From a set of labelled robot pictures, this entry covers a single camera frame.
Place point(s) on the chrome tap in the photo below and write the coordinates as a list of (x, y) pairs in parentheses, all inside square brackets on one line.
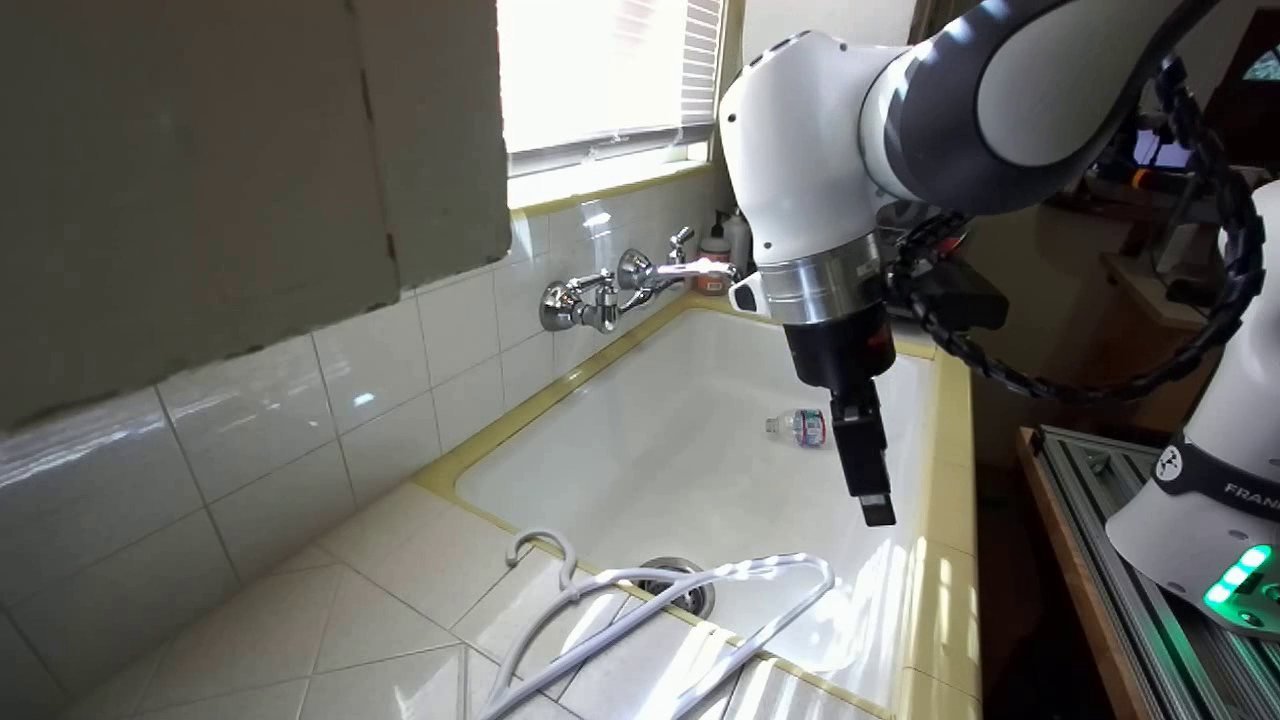
[(600, 300)]

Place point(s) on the beige wall cabinet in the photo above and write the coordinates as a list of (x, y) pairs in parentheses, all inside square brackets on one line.
[(200, 150)]

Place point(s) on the white sink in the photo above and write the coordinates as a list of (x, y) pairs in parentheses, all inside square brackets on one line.
[(650, 460)]

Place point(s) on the white plastic hanger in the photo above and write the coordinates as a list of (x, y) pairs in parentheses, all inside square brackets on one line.
[(640, 605)]

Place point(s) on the orange soap bottle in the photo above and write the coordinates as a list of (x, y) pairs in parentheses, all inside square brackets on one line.
[(713, 262)]

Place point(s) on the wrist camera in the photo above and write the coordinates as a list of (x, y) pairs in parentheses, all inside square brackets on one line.
[(962, 296)]

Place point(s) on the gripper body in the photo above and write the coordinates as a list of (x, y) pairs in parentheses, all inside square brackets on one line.
[(840, 350)]

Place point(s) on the metal sink drain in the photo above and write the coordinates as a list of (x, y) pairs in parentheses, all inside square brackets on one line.
[(690, 590)]

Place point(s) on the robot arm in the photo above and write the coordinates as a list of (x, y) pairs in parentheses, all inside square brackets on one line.
[(830, 150)]

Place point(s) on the wide beige cabinet door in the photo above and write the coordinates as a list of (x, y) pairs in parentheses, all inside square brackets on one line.
[(180, 170)]

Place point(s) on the window with blinds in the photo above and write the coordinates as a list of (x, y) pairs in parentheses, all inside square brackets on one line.
[(600, 70)]

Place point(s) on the small clear plastic bottle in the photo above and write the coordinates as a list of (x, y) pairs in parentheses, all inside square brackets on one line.
[(803, 427)]

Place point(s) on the white bottle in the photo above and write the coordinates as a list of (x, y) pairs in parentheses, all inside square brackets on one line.
[(739, 240)]

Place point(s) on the narrow beige cabinet door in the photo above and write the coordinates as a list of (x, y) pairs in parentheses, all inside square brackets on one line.
[(440, 130)]

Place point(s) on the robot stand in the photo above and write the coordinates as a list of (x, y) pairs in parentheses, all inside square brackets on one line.
[(1120, 560)]

